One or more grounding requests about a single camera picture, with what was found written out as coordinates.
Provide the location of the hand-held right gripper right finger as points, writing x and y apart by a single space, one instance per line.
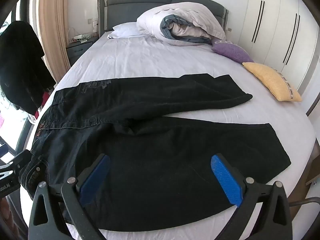
225 177

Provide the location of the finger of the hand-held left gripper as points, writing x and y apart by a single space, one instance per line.
22 161

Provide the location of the bed with grey headboard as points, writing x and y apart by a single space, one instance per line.
150 60

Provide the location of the black hanging garment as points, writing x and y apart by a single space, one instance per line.
20 62

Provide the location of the white pillow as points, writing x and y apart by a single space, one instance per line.
125 31

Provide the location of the white wardrobe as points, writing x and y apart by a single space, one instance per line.
277 25

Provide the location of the black pants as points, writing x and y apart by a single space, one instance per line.
150 142

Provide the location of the beige curtain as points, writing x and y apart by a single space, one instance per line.
53 17

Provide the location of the grey nightstand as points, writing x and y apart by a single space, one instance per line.
78 51

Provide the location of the folded white grey duvet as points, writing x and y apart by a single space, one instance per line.
185 17

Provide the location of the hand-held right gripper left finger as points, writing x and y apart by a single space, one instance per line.
96 177

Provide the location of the red cloth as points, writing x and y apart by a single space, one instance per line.
42 105

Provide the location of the person's left forearm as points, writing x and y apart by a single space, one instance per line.
5 213

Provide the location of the yellow cushion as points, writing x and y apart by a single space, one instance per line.
272 81

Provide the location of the purple cushion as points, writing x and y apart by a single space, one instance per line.
231 51

